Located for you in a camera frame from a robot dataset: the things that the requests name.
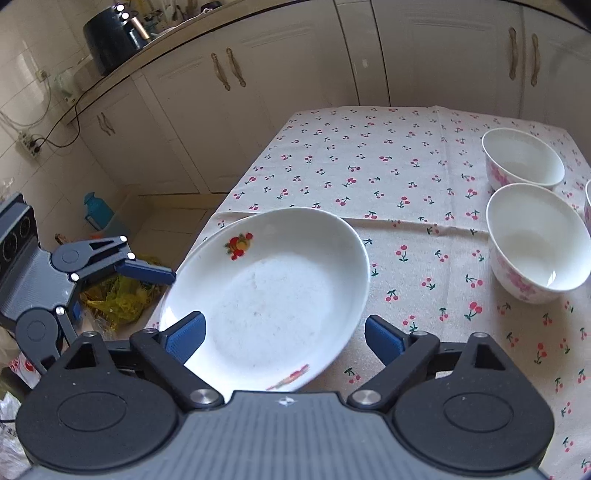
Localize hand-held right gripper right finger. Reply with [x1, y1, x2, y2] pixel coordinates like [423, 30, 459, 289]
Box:
[346, 315, 506, 409]

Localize crumpled white plastic bag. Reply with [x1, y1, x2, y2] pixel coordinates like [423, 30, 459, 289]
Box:
[0, 390, 31, 480]

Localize teal plastic jug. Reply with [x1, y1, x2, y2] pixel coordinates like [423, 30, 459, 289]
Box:
[83, 191, 115, 229]

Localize black air fryer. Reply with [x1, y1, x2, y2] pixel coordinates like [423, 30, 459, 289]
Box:
[83, 4, 151, 77]

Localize grey kitchen countertop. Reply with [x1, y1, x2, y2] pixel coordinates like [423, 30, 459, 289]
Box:
[65, 0, 338, 127]

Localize white power strip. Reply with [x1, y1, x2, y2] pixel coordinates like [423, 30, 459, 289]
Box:
[16, 131, 44, 158]

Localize cluttered kitchen utensils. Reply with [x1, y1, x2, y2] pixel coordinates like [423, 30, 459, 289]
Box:
[143, 0, 222, 28]

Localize red print plastic bag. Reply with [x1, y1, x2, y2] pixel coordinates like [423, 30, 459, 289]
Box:
[7, 353, 42, 388]

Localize yellow green plastic bag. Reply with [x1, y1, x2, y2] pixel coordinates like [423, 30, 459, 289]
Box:
[81, 256, 171, 330]

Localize cherry print tablecloth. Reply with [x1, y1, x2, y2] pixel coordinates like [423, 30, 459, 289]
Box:
[152, 105, 591, 480]

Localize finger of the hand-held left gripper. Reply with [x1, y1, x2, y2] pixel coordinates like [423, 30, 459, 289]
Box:
[76, 235, 177, 284]
[55, 305, 84, 346]

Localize black power cable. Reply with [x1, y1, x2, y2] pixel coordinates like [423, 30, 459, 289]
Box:
[32, 99, 81, 149]

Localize large white fruit-print plate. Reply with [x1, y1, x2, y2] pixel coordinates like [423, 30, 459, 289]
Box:
[158, 207, 371, 393]

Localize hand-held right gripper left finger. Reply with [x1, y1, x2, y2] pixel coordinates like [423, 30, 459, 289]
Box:
[62, 311, 227, 411]

